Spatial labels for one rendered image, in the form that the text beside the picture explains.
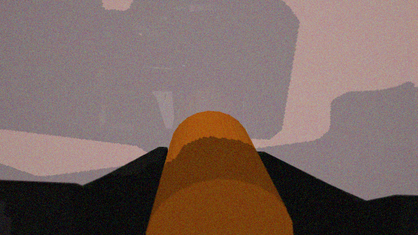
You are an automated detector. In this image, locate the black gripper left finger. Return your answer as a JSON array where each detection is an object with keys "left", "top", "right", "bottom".
[{"left": 0, "top": 147, "right": 168, "bottom": 235}]

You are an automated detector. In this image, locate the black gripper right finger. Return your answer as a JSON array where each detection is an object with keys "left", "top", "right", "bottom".
[{"left": 257, "top": 151, "right": 418, "bottom": 235}]

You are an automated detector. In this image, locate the orange knob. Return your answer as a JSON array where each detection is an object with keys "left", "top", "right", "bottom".
[{"left": 146, "top": 111, "right": 293, "bottom": 235}]

